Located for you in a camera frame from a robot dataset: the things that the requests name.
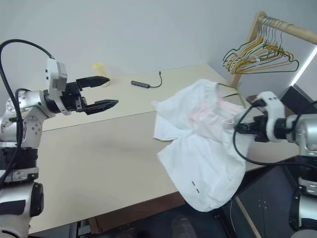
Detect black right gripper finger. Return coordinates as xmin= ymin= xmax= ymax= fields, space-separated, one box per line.
xmin=236 ymin=120 xmax=255 ymax=129
xmin=236 ymin=127 xmax=256 ymax=136

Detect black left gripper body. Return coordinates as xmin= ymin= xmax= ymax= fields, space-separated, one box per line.
xmin=59 ymin=81 xmax=89 ymax=115

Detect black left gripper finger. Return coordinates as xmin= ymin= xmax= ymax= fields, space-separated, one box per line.
xmin=76 ymin=75 xmax=111 ymax=88
xmin=85 ymin=99 xmax=120 ymax=116

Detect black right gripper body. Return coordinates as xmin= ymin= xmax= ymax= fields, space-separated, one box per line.
xmin=252 ymin=114 xmax=270 ymax=143

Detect white shirt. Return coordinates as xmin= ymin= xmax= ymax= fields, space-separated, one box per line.
xmin=151 ymin=78 xmax=251 ymax=213

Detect pale yellow plastic cup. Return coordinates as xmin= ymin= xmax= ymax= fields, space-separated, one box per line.
xmin=92 ymin=62 xmax=111 ymax=88

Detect brown cardboard box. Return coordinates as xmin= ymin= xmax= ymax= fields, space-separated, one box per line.
xmin=244 ymin=94 xmax=260 ymax=106

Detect cream paper table sheet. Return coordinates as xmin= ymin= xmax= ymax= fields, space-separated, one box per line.
xmin=41 ymin=63 xmax=245 ymax=132

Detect black box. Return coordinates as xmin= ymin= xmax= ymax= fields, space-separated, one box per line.
xmin=280 ymin=84 xmax=317 ymax=117

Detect hangers on wooden rack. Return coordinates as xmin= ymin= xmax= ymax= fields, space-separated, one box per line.
xmin=231 ymin=19 xmax=293 ymax=75

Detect black cabinet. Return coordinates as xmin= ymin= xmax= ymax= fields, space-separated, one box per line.
xmin=221 ymin=163 xmax=307 ymax=238

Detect white light strip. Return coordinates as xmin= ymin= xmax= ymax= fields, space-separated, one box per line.
xmin=294 ymin=45 xmax=317 ymax=87

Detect brown cardboard under table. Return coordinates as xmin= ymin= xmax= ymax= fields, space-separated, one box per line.
xmin=87 ymin=197 xmax=184 ymax=234

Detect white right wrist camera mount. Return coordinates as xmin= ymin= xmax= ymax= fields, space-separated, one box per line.
xmin=256 ymin=91 xmax=286 ymax=144

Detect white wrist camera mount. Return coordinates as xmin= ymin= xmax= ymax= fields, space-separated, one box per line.
xmin=256 ymin=91 xmax=286 ymax=144
xmin=46 ymin=58 xmax=73 ymax=117

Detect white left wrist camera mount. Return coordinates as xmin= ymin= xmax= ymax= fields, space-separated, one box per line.
xmin=46 ymin=58 xmax=73 ymax=117

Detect grey USB hub with cable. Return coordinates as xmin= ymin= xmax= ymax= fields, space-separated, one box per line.
xmin=130 ymin=71 xmax=163 ymax=89

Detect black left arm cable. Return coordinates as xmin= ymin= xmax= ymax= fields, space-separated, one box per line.
xmin=0 ymin=39 xmax=55 ymax=185

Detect dark green wire hanger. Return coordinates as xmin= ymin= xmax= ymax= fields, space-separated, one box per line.
xmin=222 ymin=22 xmax=273 ymax=69

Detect black table frame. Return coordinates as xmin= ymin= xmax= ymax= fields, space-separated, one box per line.
xmin=69 ymin=219 xmax=92 ymax=238

